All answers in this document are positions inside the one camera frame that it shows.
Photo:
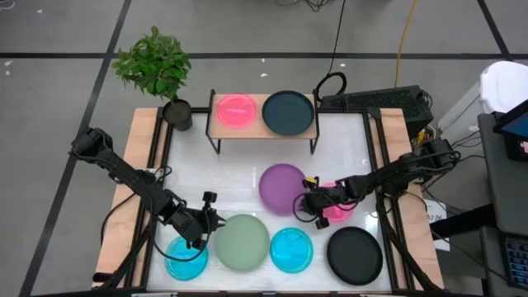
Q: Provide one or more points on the black plant pot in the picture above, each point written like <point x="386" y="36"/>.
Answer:
<point x="177" y="115"/>

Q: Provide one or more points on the wooden side board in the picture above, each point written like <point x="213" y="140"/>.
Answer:
<point x="142" y="136"/>
<point x="396" y="128"/>

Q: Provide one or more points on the grey equipment cart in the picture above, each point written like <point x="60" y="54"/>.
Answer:
<point x="507" y="194"/>

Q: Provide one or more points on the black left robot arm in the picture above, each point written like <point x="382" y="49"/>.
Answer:
<point x="123" y="173"/>

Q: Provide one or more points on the black plate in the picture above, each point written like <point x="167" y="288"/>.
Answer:
<point x="354" y="255"/>

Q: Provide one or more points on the green artificial plant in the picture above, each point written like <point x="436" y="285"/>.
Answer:
<point x="154" y="66"/>

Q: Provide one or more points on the wooden shelf with black frame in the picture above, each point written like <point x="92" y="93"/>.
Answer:
<point x="247" y="132"/>

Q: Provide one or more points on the transparent blue plate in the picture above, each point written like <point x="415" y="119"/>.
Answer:
<point x="185" y="266"/>
<point x="291" y="250"/>

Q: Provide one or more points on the transparent pink plate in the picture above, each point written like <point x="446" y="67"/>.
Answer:
<point x="236" y="110"/>
<point x="342" y="212"/>

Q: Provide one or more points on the purple plate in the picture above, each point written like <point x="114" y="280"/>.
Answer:
<point x="280" y="187"/>
<point x="288" y="113"/>

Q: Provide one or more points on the dark tablet screen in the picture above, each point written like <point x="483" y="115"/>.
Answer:
<point x="517" y="128"/>

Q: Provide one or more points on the black computer tower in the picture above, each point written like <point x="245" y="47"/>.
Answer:
<point x="371" y="101"/>

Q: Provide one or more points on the white bin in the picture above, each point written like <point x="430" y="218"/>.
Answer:
<point x="507" y="86"/>

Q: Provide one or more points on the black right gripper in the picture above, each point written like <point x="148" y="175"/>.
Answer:
<point x="330" y="198"/>

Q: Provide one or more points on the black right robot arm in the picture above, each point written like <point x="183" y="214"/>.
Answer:
<point x="392" y="175"/>

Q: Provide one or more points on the sage green plate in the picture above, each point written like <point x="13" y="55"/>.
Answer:
<point x="243" y="245"/>

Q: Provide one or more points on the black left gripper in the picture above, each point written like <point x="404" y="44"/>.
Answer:
<point x="187" y="224"/>

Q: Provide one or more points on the white paper sheet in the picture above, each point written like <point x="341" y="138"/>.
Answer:
<point x="435" y="208"/>

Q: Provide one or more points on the backlit black keyboard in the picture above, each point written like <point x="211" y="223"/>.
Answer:
<point x="517" y="264"/>

